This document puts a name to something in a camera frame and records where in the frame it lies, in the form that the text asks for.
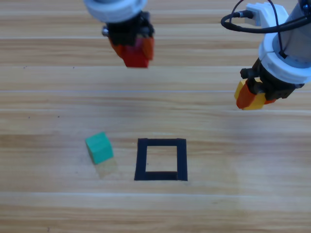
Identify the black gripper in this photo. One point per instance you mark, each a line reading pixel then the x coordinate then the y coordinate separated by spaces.
pixel 269 83
pixel 128 31

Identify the red wooden block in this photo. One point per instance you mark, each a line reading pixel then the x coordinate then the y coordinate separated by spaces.
pixel 136 59

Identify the green wooden block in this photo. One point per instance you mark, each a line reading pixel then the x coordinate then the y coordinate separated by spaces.
pixel 99 148

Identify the black tape square outline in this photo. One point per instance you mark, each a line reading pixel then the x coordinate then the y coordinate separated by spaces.
pixel 181 157

